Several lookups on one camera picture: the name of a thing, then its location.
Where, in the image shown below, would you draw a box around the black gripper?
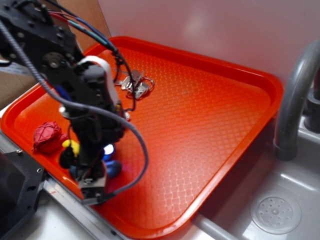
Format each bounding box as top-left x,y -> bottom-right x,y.
59,139 -> 115,206

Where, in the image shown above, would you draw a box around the dark plastic pickle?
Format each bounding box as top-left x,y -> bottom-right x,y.
68,160 -> 122,181

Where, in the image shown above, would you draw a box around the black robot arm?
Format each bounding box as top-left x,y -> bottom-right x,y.
0,0 -> 126,205

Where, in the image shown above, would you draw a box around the yellow rubber duck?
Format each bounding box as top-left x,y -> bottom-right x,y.
62,139 -> 80,157

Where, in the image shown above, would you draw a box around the crumpled red paper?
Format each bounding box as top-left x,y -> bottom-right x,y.
32,121 -> 69,154

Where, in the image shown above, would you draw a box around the bunch of metal keys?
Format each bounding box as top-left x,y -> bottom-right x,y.
114,68 -> 155,100

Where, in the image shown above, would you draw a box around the brown cardboard box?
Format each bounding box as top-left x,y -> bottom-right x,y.
0,0 -> 111,109

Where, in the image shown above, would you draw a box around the grey toy sink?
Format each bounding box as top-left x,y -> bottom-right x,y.
194,114 -> 320,240

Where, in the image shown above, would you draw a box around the grey toy faucet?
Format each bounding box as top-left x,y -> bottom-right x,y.
273,40 -> 320,161

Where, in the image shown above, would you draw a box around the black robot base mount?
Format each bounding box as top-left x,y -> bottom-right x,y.
0,151 -> 45,240

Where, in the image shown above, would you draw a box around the grey camera cable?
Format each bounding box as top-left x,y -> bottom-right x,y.
0,22 -> 150,201

